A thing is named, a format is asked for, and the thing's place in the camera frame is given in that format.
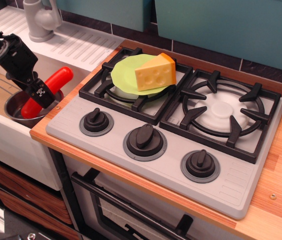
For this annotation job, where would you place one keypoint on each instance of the black stove knob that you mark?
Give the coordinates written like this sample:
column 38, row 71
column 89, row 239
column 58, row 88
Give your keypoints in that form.
column 96, row 123
column 200, row 166
column 145, row 143

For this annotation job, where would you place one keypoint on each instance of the white toy sink unit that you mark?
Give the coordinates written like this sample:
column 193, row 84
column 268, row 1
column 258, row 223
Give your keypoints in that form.
column 79, row 48

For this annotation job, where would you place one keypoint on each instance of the black left stove knob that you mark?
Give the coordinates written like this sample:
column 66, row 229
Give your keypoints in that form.
column 96, row 123

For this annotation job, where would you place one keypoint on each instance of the grey toy stove top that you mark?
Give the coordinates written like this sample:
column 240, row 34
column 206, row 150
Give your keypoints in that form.
column 230, row 193

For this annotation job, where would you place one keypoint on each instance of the black right stove knob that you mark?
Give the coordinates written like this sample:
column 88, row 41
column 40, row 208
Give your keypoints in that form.
column 200, row 166

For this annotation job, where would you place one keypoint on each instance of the black left burner grate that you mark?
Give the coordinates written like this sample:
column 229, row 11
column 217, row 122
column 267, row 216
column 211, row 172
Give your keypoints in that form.
column 147, row 107

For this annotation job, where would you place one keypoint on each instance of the yellow toy cheese wedge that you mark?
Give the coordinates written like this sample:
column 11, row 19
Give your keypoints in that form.
column 156, row 73

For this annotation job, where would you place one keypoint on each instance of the light green plastic plate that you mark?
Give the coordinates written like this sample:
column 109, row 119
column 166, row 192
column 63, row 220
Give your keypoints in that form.
column 123, row 75

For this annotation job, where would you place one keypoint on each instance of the black right burner grate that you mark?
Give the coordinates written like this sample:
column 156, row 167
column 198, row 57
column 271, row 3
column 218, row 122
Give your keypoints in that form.
column 232, row 117

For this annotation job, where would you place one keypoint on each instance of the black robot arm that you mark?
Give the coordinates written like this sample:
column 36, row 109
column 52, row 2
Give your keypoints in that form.
column 18, row 61

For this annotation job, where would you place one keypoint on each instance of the grey toy faucet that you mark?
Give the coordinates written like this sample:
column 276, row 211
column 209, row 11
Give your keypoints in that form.
column 41, row 22

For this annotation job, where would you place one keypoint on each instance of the red toy sausage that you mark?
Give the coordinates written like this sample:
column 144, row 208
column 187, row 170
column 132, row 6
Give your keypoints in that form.
column 31, row 109

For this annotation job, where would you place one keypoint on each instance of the wooden drawer fronts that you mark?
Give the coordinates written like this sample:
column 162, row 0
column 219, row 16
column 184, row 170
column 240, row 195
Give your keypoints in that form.
column 35, row 202

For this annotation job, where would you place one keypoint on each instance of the black middle stove knob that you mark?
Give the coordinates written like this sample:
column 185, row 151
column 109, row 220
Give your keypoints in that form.
column 145, row 143

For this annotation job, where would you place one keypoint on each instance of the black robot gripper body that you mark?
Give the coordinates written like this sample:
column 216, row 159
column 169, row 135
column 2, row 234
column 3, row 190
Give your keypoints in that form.
column 17, row 60

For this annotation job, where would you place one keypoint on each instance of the small stainless steel pot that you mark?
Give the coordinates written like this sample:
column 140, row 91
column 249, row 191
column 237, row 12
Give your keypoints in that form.
column 17, row 100

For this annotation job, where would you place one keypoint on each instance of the black oven door handle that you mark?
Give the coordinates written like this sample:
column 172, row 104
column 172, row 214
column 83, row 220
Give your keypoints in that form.
column 99, row 193

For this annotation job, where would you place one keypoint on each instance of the black burner grate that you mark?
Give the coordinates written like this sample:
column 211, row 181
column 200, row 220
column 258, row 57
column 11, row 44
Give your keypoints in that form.
column 232, row 117
column 147, row 107

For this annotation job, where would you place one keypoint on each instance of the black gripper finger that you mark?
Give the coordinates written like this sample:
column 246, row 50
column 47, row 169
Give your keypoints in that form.
column 40, row 93

